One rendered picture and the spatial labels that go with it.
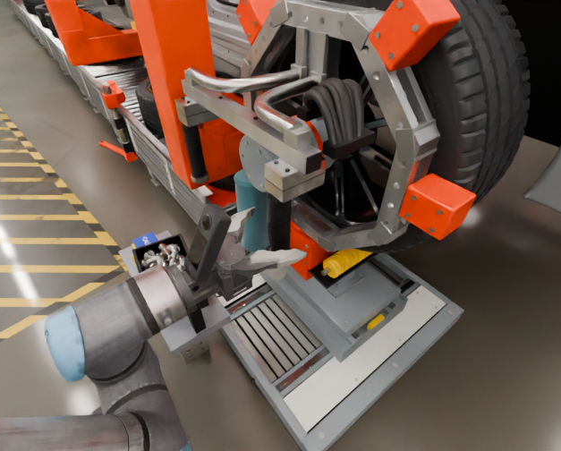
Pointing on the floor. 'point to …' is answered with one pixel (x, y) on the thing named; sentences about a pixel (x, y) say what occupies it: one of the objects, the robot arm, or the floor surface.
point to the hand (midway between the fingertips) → (280, 225)
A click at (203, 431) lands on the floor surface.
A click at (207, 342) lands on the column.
